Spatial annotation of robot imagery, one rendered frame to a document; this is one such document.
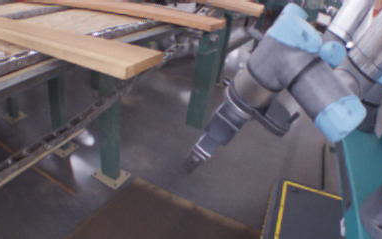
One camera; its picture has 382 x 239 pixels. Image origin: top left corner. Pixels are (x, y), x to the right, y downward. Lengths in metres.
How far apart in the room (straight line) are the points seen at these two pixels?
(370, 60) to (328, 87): 0.13
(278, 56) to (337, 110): 0.11
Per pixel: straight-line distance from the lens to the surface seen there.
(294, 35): 0.39
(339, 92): 0.40
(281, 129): 0.47
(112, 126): 1.35
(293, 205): 1.17
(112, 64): 0.60
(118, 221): 1.36
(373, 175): 0.77
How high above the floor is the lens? 1.08
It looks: 30 degrees down
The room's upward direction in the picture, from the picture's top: 10 degrees clockwise
